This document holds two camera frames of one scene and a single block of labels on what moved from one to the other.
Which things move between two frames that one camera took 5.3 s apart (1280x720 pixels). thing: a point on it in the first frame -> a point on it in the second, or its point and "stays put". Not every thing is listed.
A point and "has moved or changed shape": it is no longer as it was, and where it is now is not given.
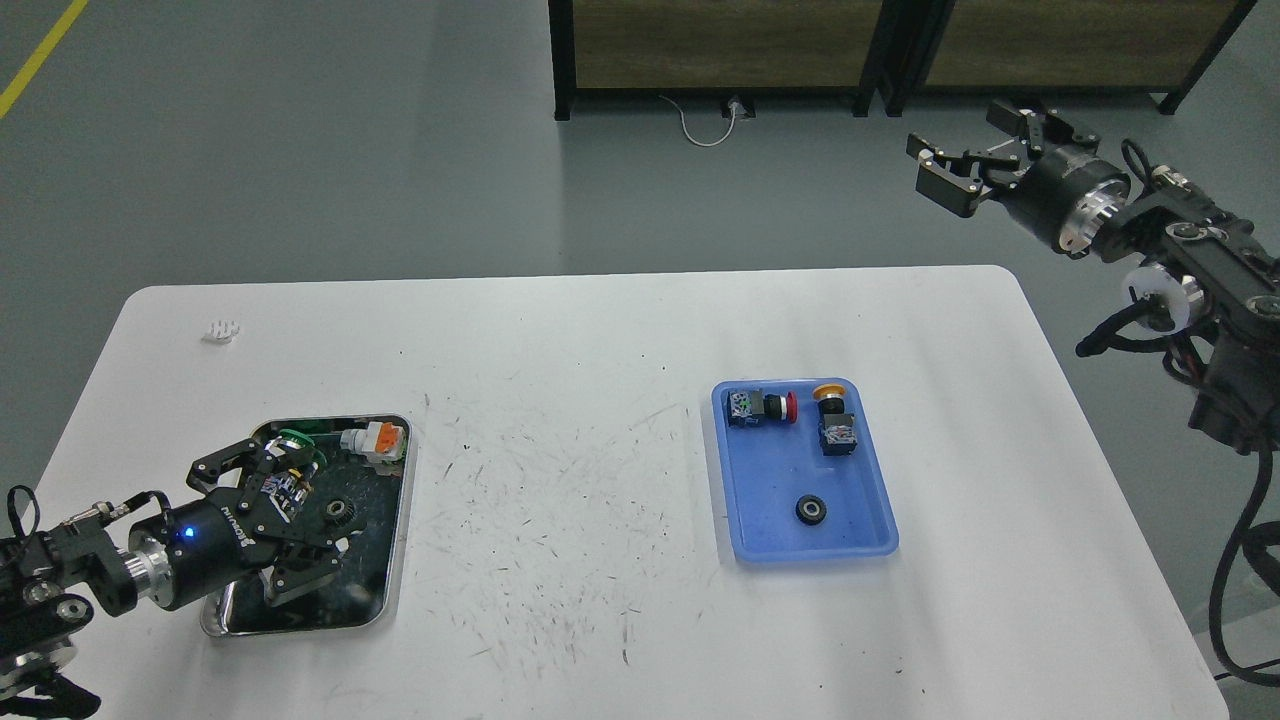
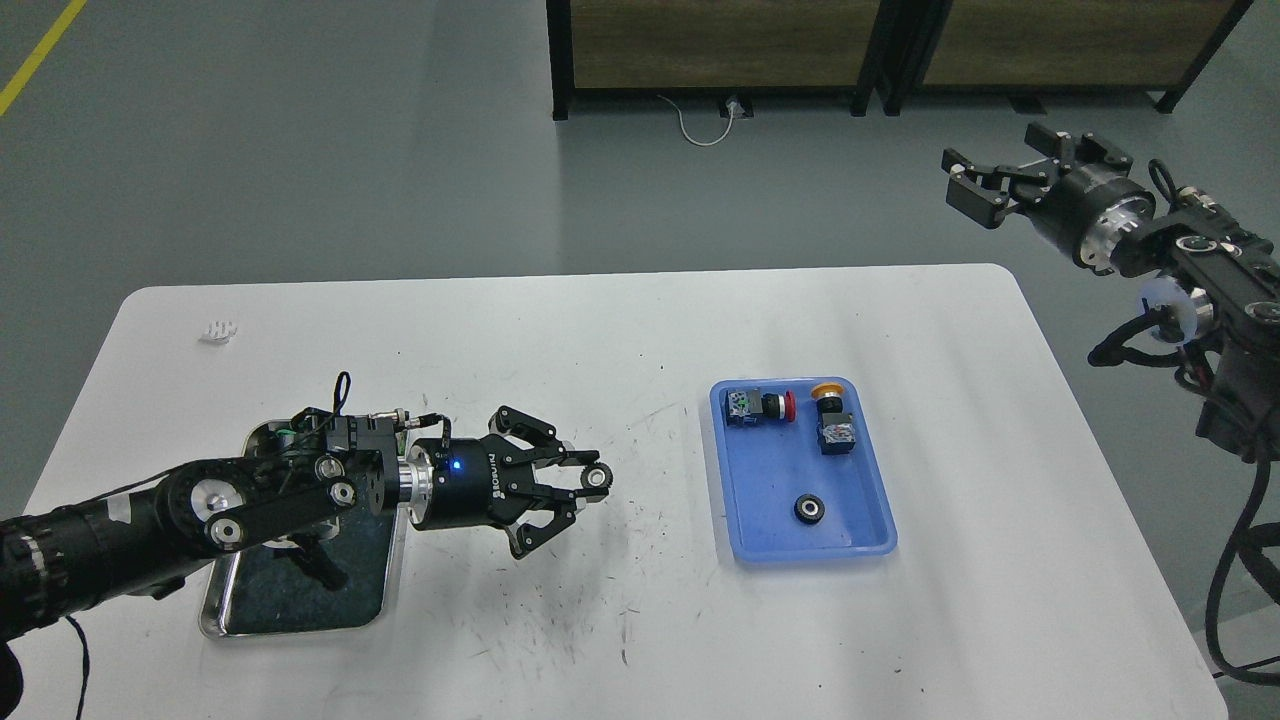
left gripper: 215,542 -> 461,483
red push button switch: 750,407 stays put
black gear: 811,509 stays put
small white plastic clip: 223,332 stays put
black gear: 339,511 has moved or changed shape
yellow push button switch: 837,429 stays put
